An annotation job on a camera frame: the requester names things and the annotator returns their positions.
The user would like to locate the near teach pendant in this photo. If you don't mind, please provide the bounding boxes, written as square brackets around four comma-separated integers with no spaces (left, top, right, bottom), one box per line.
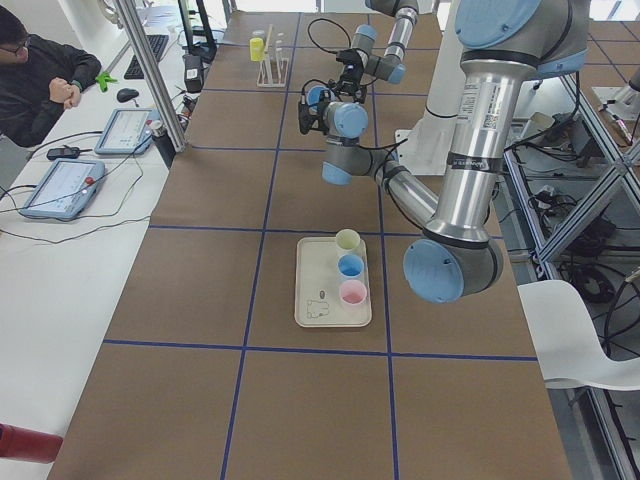
[19,159,106,221]

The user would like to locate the aluminium frame post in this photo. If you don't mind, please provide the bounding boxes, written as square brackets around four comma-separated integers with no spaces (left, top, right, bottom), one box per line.
[114,0,187,153]

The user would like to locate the yellow plastic cup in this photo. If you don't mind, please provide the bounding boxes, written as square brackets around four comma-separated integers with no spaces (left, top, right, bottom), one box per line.
[249,30,266,62]

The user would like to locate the white plastic cup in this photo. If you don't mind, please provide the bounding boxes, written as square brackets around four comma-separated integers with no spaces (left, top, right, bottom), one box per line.
[334,229,361,257]

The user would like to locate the teach pendant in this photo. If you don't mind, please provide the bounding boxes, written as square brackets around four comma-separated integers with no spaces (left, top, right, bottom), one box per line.
[19,159,106,221]
[94,108,158,155]

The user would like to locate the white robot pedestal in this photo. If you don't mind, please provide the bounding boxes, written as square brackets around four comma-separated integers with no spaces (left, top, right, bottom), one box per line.
[396,0,466,176]

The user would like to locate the white plastic chair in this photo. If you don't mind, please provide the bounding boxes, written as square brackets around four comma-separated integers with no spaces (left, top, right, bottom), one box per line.
[518,280,639,391]

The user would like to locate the black keyboard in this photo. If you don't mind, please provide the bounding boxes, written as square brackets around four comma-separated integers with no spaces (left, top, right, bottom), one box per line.
[123,33,170,81]

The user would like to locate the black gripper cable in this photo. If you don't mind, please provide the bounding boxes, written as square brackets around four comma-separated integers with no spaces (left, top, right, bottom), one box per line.
[306,18,357,54]

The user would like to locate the black power adapter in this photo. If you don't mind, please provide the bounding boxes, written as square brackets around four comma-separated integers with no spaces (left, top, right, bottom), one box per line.
[46,146,82,161]

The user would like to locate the black box with label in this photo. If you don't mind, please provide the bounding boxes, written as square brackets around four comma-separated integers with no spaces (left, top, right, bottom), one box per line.
[183,54,204,93]

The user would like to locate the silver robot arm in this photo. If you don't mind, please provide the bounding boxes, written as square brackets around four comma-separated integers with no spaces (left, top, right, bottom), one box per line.
[330,0,419,103]
[298,1,590,303]

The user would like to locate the far teach pendant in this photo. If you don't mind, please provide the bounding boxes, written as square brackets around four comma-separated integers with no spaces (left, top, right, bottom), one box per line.
[94,108,158,155]

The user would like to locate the light blue cup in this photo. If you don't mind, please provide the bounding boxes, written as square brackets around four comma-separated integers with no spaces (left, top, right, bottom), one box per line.
[337,253,365,280]
[306,85,335,114]

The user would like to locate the white wire cup rack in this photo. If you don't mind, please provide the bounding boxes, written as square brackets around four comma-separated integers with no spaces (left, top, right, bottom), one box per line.
[254,24,290,88]

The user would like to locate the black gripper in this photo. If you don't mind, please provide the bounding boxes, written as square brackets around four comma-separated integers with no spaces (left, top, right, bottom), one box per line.
[298,92,336,135]
[331,49,367,103]

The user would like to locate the cream plastic tray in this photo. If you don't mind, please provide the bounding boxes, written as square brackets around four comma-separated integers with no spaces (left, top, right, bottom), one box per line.
[294,237,372,328]

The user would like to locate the red bottle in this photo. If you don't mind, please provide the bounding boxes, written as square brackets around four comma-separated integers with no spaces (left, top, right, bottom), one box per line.
[1,424,63,464]

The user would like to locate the black thermos bottle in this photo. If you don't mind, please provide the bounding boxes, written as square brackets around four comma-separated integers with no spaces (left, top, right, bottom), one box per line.
[149,120,176,169]

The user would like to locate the person in black jacket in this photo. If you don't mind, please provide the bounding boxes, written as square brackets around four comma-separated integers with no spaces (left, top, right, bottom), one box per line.
[1,7,102,148]

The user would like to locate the pink plastic cup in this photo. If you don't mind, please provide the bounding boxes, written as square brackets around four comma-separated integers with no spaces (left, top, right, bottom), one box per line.
[339,279,368,307]

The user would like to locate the black computer mouse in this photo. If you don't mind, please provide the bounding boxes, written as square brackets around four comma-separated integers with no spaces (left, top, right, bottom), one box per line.
[116,88,140,103]

